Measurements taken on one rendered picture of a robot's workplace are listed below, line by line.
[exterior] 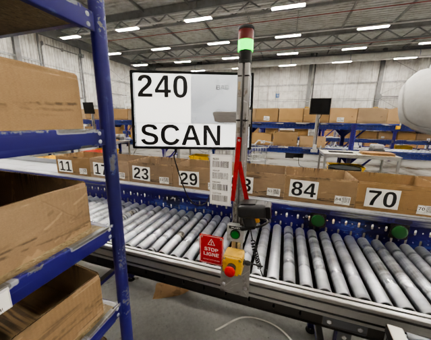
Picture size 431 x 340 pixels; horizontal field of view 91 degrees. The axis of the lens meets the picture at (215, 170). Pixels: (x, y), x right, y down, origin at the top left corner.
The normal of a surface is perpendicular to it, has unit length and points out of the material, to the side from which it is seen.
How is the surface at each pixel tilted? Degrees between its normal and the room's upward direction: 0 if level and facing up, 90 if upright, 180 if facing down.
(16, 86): 91
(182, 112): 86
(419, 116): 117
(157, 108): 86
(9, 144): 90
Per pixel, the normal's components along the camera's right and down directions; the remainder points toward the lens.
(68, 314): 0.93, 0.10
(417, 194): -0.30, 0.22
